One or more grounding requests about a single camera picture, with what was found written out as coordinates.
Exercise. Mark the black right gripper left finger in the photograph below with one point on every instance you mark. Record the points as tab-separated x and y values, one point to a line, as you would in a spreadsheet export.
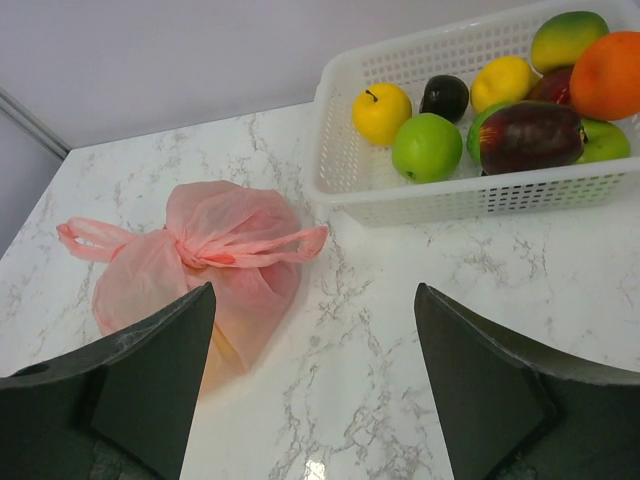
118	408

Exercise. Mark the dark red fake apple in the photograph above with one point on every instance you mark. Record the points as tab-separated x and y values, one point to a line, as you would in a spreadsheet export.
530	135

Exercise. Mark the white plastic basket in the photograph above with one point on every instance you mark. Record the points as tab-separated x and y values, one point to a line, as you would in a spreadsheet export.
343	170

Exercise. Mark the yellow green fake mango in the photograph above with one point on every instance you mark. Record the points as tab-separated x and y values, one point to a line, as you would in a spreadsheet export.
562	39

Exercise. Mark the yellow fake apple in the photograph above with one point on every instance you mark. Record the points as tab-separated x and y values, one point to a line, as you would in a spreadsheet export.
379	111

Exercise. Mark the left aluminium frame post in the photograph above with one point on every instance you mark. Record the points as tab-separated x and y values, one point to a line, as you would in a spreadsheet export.
26	120

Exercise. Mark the orange fake orange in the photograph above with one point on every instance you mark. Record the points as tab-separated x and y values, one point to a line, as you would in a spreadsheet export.
604	84

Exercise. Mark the pink plastic bag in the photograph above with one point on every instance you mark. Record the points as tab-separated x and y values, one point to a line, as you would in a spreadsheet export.
247	243

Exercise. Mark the green fake apple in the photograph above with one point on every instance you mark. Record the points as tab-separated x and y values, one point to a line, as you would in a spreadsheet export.
427	149

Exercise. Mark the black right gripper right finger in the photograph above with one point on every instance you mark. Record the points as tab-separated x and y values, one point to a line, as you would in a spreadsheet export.
511	407

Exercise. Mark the yellow fake lemon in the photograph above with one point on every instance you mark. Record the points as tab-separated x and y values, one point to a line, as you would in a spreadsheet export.
505	79

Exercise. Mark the green fake lime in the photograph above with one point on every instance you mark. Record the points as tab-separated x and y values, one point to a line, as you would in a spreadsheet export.
473	136

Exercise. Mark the dark purple fake fruit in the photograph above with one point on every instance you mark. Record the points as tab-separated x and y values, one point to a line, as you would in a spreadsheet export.
446	96

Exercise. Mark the yellow fake fruit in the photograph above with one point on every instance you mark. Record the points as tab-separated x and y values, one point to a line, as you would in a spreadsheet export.
223	363

